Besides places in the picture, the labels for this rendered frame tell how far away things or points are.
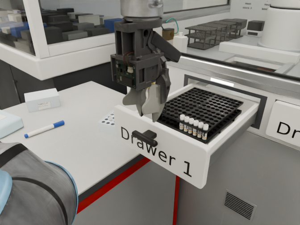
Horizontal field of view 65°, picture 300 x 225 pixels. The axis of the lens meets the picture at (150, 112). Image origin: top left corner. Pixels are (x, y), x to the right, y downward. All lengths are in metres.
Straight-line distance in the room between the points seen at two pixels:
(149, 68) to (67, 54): 0.90
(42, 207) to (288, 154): 0.71
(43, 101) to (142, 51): 0.68
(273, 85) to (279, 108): 0.07
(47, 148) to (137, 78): 0.49
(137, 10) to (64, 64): 0.93
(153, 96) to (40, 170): 0.25
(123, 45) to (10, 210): 0.30
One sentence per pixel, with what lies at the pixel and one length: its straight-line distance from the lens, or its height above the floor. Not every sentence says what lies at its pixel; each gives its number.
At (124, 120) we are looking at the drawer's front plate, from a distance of 0.63.
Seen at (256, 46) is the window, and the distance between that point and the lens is 0.77.
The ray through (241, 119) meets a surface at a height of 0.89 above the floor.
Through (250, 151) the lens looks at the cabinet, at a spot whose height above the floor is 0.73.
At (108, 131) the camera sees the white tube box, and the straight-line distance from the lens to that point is 0.83.
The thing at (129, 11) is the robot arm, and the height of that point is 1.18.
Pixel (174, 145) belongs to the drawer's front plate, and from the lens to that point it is 0.54.
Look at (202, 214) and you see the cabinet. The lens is 1.19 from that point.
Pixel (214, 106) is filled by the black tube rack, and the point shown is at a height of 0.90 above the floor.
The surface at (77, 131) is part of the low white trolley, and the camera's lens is 0.88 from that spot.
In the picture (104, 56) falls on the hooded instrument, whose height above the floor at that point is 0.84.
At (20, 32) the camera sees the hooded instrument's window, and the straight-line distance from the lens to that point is 1.35.
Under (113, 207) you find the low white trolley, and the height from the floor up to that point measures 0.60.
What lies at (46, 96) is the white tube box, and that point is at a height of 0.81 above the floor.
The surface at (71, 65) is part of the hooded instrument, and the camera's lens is 1.33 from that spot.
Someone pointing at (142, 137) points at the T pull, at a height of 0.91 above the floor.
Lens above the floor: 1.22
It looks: 29 degrees down
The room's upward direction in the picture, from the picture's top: straight up
